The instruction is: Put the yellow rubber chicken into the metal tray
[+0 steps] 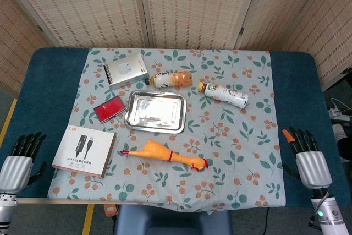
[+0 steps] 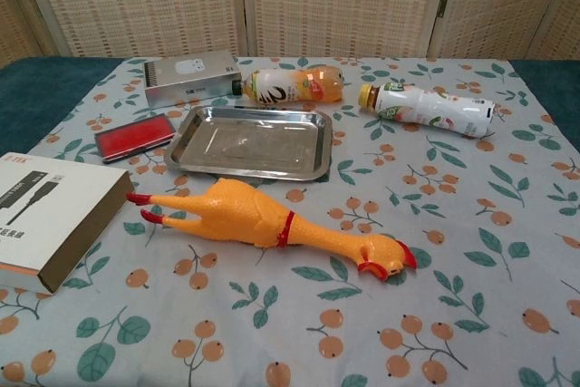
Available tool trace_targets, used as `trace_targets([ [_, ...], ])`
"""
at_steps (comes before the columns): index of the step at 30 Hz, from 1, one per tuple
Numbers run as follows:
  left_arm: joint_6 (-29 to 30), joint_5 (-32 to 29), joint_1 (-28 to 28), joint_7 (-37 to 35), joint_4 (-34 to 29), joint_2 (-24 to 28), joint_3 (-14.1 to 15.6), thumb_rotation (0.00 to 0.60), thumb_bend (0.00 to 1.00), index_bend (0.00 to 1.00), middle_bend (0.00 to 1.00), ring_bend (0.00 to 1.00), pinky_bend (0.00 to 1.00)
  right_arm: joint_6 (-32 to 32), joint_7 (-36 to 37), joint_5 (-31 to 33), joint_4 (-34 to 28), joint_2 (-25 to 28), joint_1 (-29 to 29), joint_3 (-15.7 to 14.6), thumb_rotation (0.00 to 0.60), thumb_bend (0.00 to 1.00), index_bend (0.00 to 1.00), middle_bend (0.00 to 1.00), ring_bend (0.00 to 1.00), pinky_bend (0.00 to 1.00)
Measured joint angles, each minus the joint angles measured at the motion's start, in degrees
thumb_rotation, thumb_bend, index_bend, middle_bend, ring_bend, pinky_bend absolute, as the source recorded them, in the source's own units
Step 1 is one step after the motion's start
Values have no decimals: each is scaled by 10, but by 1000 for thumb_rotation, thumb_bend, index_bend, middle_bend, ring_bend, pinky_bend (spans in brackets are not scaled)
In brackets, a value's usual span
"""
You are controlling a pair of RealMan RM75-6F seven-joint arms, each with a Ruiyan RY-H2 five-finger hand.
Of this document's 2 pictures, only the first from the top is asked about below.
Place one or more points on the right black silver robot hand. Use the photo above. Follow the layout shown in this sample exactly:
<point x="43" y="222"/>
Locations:
<point x="313" y="167"/>

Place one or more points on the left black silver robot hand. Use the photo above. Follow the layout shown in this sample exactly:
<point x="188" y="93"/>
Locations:
<point x="15" y="173"/>

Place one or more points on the orange rubber toy chicken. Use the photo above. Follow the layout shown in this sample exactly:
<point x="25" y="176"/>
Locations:
<point x="159" y="153"/>

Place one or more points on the rectangular metal tray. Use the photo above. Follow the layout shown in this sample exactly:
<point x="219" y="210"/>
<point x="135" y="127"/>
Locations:
<point x="155" y="114"/>

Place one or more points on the white power strip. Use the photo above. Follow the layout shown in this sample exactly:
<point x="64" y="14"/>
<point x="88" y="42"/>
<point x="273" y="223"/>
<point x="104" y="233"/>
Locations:
<point x="339" y="114"/>

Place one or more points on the dark blue table cover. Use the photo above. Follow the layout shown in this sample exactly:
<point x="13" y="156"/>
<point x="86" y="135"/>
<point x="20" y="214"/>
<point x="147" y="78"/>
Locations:
<point x="302" y="94"/>

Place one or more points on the small orange device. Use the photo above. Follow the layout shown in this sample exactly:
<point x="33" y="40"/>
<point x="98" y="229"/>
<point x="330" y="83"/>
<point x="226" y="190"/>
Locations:
<point x="110" y="210"/>

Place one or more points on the red flat case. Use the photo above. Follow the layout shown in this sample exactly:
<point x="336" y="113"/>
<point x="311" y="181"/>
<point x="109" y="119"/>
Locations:
<point x="110" y="109"/>

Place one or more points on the white bottle yellow cap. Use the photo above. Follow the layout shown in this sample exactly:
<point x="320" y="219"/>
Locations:
<point x="225" y="93"/>

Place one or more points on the floral leaf print tablecloth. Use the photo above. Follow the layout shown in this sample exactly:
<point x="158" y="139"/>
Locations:
<point x="165" y="185"/>

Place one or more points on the silver earbuds box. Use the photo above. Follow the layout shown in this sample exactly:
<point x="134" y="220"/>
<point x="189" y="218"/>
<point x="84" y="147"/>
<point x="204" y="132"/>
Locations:
<point x="126" y="71"/>

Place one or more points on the blue padded chair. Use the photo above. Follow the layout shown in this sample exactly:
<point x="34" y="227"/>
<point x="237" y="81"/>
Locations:
<point x="170" y="221"/>

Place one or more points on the orange juice bottle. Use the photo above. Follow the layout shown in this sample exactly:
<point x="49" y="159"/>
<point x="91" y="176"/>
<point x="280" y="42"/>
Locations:
<point x="170" y="79"/>

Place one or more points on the woven bamboo folding screen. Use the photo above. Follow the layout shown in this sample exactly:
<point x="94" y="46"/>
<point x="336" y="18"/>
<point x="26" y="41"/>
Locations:
<point x="192" y="6"/>

